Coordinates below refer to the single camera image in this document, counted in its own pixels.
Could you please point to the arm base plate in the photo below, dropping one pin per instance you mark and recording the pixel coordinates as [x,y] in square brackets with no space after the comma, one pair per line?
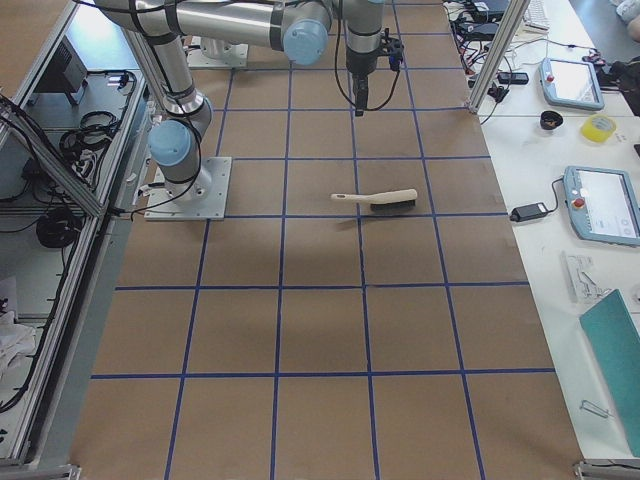
[206,53]
[206,199]

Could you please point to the beige hand brush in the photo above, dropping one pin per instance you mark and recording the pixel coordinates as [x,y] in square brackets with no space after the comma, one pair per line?
[389,201]

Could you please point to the teal board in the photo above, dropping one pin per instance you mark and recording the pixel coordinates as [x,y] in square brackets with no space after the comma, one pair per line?
[614,341]

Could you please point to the aluminium frame post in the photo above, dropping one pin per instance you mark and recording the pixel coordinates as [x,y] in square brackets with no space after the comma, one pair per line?
[505,33]

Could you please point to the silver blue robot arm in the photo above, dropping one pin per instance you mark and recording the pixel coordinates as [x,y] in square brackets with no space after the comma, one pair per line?
[299,29]

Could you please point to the white crumpled cloth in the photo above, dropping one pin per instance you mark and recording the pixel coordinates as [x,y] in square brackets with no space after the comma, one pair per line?
[17,340]

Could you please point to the upper teach pendant tablet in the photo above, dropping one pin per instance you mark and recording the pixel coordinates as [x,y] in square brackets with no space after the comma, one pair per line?
[571,84]

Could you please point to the yellow tape roll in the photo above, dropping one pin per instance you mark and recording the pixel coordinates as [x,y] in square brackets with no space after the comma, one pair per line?
[598,128]

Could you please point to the black power adapter brick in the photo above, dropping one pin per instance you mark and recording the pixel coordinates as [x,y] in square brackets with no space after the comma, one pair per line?
[529,212]

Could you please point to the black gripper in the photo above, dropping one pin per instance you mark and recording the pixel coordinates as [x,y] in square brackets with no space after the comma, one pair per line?
[359,63]

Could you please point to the teach pendant tablet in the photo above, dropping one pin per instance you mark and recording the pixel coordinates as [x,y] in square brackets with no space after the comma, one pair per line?
[602,206]
[571,84]

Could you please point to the lower teach pendant tablet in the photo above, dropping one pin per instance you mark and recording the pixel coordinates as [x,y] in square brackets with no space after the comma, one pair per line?
[602,206]

